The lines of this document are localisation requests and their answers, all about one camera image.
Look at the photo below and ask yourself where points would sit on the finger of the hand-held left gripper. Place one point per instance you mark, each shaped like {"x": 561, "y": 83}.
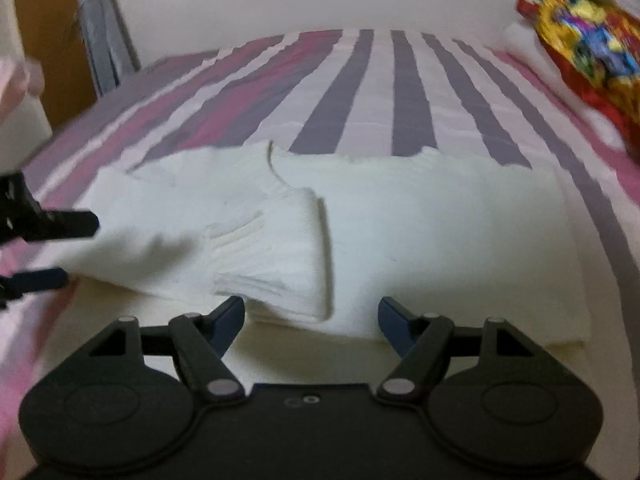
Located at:
{"x": 70, "y": 223}
{"x": 46, "y": 278}

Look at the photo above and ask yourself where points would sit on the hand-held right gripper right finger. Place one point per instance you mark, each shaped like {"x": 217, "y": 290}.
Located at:
{"x": 393, "y": 317}

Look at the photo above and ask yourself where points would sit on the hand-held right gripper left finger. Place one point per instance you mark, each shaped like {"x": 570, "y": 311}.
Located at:
{"x": 231, "y": 316}

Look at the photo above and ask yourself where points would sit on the white knit sweater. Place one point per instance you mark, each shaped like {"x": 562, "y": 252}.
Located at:
{"x": 425, "y": 235}

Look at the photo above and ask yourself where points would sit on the pale pink cloth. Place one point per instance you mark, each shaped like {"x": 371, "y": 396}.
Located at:
{"x": 17, "y": 85}

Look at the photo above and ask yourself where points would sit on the brown wooden wardrobe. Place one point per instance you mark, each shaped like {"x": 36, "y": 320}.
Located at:
{"x": 50, "y": 35}

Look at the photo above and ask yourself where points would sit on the grey blue curtain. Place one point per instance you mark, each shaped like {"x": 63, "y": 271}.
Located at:
{"x": 102, "y": 35}

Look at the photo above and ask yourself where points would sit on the striped pink purple bedsheet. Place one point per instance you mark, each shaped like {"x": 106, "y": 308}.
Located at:
{"x": 410, "y": 100}

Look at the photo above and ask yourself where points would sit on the colourful printed red cloth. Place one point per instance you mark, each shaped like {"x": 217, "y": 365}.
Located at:
{"x": 585, "y": 55}

